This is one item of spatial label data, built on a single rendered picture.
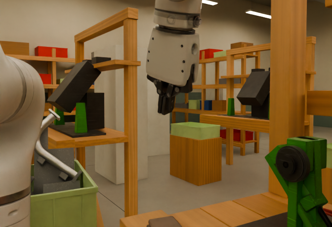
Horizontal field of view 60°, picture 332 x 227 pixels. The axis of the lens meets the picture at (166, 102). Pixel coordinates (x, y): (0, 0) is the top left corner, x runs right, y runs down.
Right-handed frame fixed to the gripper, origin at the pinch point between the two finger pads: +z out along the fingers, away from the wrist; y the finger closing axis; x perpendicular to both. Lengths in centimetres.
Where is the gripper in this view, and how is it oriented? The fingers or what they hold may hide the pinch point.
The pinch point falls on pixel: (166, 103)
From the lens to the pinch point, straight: 59.6
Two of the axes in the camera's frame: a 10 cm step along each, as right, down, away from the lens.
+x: -6.0, 2.4, -7.6
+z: -1.1, 9.2, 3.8
